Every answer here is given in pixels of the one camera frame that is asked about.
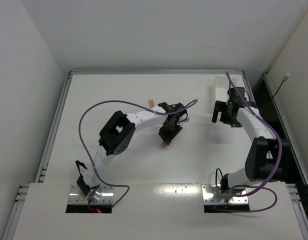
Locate wood block four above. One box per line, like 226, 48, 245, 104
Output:
161, 141, 168, 149

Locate white plastic box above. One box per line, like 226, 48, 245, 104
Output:
210, 75, 230, 114

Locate wood block three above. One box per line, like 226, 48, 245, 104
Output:
148, 99, 155, 109

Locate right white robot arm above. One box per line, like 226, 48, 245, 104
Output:
211, 87, 291, 193

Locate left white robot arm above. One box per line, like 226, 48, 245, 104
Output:
75, 102, 188, 197

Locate white front cover panel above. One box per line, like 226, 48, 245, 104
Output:
13, 183, 303, 240

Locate black wall cable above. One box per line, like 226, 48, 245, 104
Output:
270, 72, 291, 101

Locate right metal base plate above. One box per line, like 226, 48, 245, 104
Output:
201, 184, 249, 206

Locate metal base plate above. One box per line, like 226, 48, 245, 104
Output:
201, 184, 249, 206
67, 184, 114, 205

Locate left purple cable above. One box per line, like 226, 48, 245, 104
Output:
78, 99, 199, 207

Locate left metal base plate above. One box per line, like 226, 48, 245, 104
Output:
67, 184, 114, 205

